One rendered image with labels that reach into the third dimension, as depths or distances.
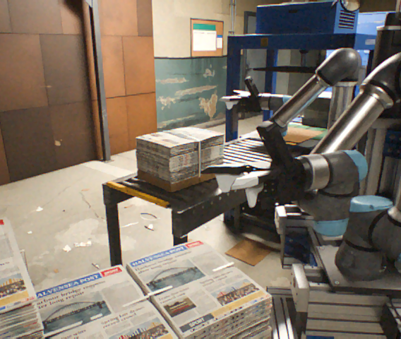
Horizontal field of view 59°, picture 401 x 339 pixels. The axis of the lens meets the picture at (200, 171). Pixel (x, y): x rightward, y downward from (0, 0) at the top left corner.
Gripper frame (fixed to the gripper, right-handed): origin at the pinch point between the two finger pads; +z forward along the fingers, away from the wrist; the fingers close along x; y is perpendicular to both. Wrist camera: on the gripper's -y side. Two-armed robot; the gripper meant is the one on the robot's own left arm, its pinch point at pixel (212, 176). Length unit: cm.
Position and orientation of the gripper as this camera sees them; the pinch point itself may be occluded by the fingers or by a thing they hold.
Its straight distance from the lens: 68.4
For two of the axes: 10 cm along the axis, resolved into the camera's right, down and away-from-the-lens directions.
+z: -9.3, 1.2, -3.4
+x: -3.5, -1.8, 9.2
